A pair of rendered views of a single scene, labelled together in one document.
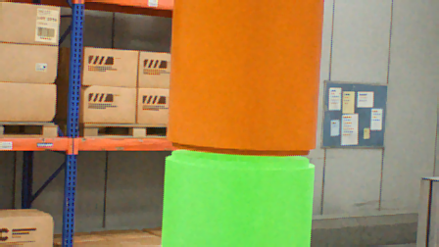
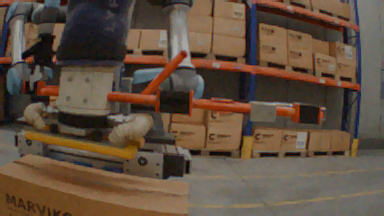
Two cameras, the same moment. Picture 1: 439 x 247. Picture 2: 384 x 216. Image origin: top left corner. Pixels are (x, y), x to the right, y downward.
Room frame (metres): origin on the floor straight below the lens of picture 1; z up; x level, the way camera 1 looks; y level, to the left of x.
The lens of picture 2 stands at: (0.57, -2.06, 1.23)
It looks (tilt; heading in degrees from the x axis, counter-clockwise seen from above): 3 degrees down; 30
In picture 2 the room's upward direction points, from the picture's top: 5 degrees clockwise
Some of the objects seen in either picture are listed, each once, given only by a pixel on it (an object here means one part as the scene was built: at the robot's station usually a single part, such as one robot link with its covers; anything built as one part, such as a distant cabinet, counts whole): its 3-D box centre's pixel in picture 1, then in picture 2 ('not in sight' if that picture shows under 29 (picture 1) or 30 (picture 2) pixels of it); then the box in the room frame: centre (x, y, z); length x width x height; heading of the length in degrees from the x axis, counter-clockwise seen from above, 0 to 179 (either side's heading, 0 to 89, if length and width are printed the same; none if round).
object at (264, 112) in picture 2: not in sight; (262, 111); (1.70, -1.59, 1.18); 0.07 x 0.07 x 0.04; 30
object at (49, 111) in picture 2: not in sight; (82, 118); (1.47, -1.19, 1.12); 0.34 x 0.25 x 0.06; 120
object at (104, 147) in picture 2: not in sight; (74, 136); (1.39, -1.24, 1.08); 0.34 x 0.10 x 0.05; 120
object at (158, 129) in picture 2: not in sight; (144, 119); (2.03, -1.01, 1.09); 0.15 x 0.15 x 0.10
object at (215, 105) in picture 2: not in sight; (156, 98); (1.67, -1.30, 1.18); 0.93 x 0.30 x 0.04; 120
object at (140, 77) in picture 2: not in sight; (149, 86); (2.03, -1.01, 1.20); 0.13 x 0.12 x 0.14; 151
